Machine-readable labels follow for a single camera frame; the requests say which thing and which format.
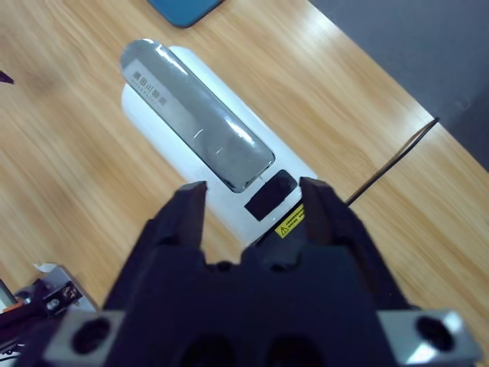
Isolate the white capsule coffee machine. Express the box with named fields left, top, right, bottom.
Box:
left=120, top=45, right=320, bottom=249

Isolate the teal plastic tray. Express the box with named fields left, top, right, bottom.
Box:
left=147, top=0, right=225, bottom=29

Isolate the black machine power cable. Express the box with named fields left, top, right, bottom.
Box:
left=345, top=116, right=441, bottom=206

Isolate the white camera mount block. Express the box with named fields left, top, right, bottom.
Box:
left=0, top=261, right=99, bottom=345

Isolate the orange and black wire bundle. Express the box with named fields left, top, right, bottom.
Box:
left=0, top=297, right=31, bottom=311

